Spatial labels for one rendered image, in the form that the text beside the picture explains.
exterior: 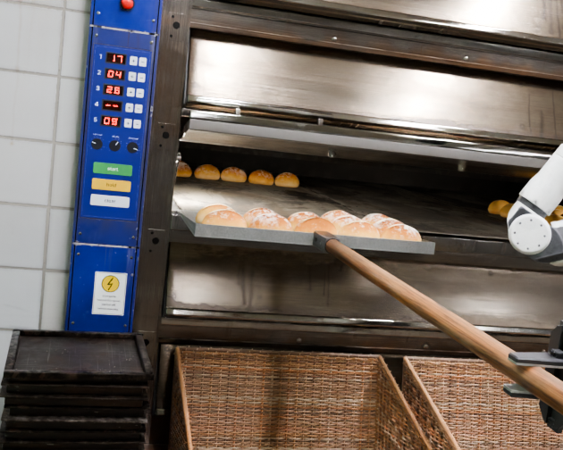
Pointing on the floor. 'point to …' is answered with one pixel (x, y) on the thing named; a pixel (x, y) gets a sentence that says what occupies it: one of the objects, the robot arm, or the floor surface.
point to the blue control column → (80, 293)
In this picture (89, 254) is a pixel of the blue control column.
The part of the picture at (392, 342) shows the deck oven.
